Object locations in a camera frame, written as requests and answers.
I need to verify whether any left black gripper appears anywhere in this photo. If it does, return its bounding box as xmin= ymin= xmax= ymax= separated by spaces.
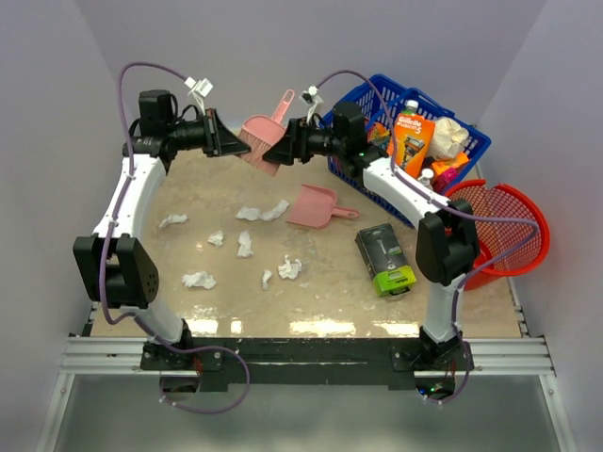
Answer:
xmin=167 ymin=107 xmax=251 ymax=157

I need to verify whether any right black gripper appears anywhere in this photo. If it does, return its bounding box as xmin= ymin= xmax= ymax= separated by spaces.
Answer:
xmin=263 ymin=117 xmax=346 ymax=167

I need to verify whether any pink hand brush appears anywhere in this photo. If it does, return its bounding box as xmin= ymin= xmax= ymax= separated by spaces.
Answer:
xmin=238 ymin=89 xmax=295 ymax=176

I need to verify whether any pink dustpan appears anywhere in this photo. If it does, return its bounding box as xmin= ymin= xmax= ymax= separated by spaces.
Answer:
xmin=286 ymin=184 xmax=360 ymax=229

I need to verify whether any long paper scrap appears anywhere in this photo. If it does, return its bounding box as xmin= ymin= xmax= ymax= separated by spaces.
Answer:
xmin=236 ymin=200 xmax=289 ymax=222

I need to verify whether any tall paper scrap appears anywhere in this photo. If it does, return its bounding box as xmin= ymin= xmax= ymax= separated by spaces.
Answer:
xmin=236 ymin=231 xmax=253 ymax=258

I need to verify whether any small paper scrap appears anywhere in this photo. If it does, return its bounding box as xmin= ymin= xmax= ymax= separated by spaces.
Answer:
xmin=207 ymin=231 xmax=224 ymax=248

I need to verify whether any tiny paper scrap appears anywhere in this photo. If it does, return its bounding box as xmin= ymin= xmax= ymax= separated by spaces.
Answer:
xmin=262 ymin=269 xmax=272 ymax=291

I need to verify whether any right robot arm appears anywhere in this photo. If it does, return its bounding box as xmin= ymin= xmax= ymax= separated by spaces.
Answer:
xmin=262 ymin=102 xmax=480 ymax=370

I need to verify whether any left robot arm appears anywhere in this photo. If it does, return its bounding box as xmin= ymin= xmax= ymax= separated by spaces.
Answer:
xmin=73 ymin=89 xmax=250 ymax=369

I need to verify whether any colourful pack in basket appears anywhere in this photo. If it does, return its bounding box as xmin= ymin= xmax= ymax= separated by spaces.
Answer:
xmin=367 ymin=121 xmax=391 ymax=151

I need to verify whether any blue plastic basket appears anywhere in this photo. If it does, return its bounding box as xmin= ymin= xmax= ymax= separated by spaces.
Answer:
xmin=316 ymin=70 xmax=479 ymax=228

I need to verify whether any black green razor box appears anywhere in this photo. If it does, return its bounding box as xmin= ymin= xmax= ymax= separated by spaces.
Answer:
xmin=354 ymin=223 xmax=416 ymax=297

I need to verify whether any orange razor package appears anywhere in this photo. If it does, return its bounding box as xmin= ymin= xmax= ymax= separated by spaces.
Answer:
xmin=387 ymin=110 xmax=435 ymax=179

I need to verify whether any white pump bottle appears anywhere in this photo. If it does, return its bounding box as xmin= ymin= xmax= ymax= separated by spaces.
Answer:
xmin=417 ymin=168 xmax=434 ymax=190

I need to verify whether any magenta box in basket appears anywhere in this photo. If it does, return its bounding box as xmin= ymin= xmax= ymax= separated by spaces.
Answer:
xmin=432 ymin=168 xmax=458 ymax=193

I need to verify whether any white plastic bag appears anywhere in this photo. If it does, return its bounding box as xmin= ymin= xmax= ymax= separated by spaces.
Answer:
xmin=427 ymin=117 xmax=469 ymax=161

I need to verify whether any orange box in basket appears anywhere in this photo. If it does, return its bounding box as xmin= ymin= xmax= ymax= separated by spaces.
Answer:
xmin=431 ymin=153 xmax=470 ymax=176

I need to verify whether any red mesh waste basket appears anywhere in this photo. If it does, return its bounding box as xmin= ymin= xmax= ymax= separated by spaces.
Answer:
xmin=446 ymin=179 xmax=550 ymax=290

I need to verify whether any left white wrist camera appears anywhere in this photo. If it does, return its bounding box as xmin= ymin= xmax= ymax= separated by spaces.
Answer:
xmin=184 ymin=77 xmax=213 ymax=114

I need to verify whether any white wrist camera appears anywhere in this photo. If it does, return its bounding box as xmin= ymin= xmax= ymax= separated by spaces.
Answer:
xmin=299 ymin=86 xmax=323 ymax=123
xmin=184 ymin=77 xmax=213 ymax=114

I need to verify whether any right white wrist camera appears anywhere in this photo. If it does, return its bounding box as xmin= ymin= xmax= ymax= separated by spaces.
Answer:
xmin=299 ymin=86 xmax=323 ymax=123

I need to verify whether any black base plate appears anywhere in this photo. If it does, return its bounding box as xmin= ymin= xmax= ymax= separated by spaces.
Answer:
xmin=140 ymin=337 xmax=474 ymax=392

